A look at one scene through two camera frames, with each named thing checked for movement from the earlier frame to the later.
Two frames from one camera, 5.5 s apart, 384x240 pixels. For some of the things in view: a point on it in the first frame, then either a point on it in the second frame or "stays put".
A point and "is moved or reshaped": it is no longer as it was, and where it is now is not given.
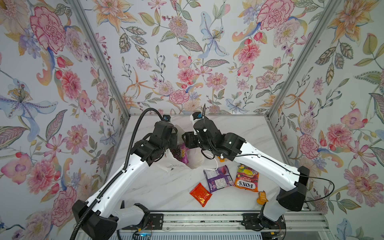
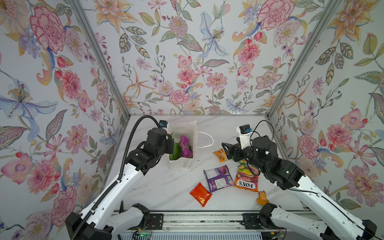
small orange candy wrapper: x=262 y=198 stays put
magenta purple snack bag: x=180 y=152 is moved or reshaped
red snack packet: x=201 y=194 stays put
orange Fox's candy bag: x=247 y=179 stays put
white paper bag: x=196 y=156 is moved or reshaped
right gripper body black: x=194 y=142 to x=247 y=155
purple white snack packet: x=219 y=179 stays put
